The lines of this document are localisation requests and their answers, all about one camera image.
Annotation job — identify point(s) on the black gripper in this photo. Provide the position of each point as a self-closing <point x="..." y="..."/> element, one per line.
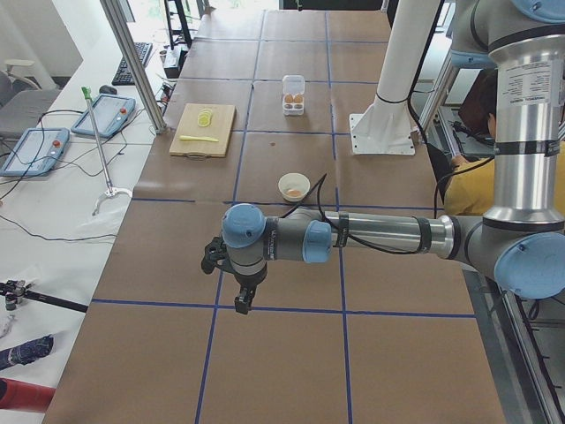
<point x="248" y="281"/>

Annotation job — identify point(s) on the clear plastic egg box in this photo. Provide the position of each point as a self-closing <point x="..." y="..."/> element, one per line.
<point x="293" y="84"/>

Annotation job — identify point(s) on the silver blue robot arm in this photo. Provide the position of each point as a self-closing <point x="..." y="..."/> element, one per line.
<point x="518" y="242"/>

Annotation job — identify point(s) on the white bowl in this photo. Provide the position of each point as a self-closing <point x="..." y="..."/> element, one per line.
<point x="296" y="181"/>

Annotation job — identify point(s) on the silver reacher grabber stick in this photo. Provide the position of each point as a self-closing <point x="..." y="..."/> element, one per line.
<point x="111" y="191"/>

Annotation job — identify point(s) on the yellow plastic knife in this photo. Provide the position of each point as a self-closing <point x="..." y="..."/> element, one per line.
<point x="198" y="138"/>

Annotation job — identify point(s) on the wooden cutting board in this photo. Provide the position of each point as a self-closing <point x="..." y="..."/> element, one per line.
<point x="220" y="128"/>

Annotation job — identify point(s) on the lemon slices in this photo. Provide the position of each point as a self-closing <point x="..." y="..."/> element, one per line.
<point x="204" y="117"/>

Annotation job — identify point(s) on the dark blue folded umbrella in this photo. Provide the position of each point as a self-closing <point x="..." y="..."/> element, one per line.
<point x="27" y="353"/>

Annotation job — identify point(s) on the black tripod rod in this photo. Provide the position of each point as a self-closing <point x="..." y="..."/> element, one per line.
<point x="15" y="291"/>

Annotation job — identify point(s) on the blue teach pendant far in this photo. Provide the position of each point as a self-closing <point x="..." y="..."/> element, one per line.
<point x="111" y="113"/>

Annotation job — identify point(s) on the blue teach pendant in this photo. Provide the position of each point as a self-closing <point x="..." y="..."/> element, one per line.
<point x="111" y="113"/>
<point x="36" y="152"/>

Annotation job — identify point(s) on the red cylinder object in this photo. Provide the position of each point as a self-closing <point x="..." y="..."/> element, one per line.
<point x="25" y="397"/>

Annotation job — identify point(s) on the person in yellow shirt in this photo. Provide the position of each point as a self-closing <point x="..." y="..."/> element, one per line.
<point x="471" y="193"/>

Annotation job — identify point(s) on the black computer mouse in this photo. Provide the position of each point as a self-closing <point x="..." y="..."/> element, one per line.
<point x="108" y="90"/>

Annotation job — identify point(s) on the blue teach pendant near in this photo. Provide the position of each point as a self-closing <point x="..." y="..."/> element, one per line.
<point x="36" y="152"/>

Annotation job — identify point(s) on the grey office chair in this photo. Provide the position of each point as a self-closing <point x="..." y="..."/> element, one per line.
<point x="23" y="101"/>

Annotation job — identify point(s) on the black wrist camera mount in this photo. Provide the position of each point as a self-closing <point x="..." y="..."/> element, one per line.
<point x="216" y="257"/>

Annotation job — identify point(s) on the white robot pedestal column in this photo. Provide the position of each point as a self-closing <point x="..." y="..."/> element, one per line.
<point x="385" y="127"/>

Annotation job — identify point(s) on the aluminium frame post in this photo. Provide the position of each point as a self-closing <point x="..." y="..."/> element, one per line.
<point x="117" y="21"/>

